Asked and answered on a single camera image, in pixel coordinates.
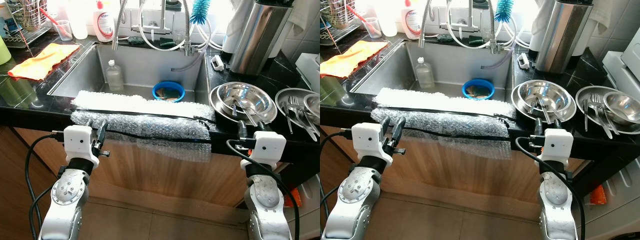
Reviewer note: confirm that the steel deep plate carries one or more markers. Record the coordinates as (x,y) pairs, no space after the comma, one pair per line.
(280,102)
(535,118)
(235,120)
(580,100)

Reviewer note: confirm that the white red soap bottle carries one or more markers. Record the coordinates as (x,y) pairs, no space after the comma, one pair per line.
(104,25)
(413,22)

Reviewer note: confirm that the clear plastic cup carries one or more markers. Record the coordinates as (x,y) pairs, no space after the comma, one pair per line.
(372,29)
(64,31)

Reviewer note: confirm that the blue bottle brush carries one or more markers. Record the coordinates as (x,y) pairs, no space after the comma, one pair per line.
(200,12)
(504,10)

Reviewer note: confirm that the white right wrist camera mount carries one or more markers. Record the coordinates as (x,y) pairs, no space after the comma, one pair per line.
(556,145)
(267,147)

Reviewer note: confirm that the blue plastic bowl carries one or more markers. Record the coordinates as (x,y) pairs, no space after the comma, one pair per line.
(466,90)
(156,92)

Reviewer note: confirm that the green plastic container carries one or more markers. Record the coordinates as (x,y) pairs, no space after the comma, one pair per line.
(4,50)

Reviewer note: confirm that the clear plastic bottle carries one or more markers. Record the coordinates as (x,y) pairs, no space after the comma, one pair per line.
(115,80)
(425,77)

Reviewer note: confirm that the orange cloth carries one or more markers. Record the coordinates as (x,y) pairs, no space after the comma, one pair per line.
(42,60)
(350,57)

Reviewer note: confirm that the large steel bowl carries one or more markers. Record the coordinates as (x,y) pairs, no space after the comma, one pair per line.
(555,92)
(255,95)

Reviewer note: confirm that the tall steel cylinder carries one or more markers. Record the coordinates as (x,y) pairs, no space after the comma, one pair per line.
(260,40)
(565,37)

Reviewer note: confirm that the small white plastic holder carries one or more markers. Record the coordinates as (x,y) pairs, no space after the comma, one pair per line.
(217,61)
(523,60)

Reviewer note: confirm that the green sponge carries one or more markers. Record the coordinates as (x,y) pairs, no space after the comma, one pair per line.
(167,45)
(476,43)

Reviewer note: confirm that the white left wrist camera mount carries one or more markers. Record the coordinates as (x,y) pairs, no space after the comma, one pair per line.
(367,140)
(77,142)

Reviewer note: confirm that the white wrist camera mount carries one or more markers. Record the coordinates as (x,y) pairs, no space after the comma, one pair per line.
(77,142)
(367,140)
(267,147)
(556,145)

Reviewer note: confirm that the stainless steel sink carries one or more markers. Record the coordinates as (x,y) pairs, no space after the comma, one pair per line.
(145,65)
(450,62)

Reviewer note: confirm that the small steel bowl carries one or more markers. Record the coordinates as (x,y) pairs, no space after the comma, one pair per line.
(622,107)
(312,105)

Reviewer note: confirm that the orange plastic item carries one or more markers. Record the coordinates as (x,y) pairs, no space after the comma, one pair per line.
(295,197)
(598,195)

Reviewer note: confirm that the red plastic stick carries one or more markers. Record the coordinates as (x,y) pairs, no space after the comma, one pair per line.
(357,15)
(50,16)

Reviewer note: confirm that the steel faucet tap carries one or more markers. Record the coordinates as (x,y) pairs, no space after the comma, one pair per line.
(162,15)
(470,12)

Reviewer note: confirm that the wooden sink cabinet front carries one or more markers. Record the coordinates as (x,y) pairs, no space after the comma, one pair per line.
(475,180)
(165,180)

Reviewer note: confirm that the steel gooseneck faucet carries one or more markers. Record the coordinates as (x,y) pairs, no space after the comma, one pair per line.
(188,30)
(495,30)

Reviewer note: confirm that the translucent plastic bottle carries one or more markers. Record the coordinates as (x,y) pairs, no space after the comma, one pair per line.
(79,22)
(388,20)

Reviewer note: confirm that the dark scouring pad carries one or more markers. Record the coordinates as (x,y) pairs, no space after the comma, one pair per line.
(137,39)
(445,37)

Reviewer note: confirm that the bubble wrap sheet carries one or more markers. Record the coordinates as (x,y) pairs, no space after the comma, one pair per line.
(150,127)
(450,125)

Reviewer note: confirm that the white blue detergent bottle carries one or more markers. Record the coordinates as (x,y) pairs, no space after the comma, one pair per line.
(540,27)
(235,30)

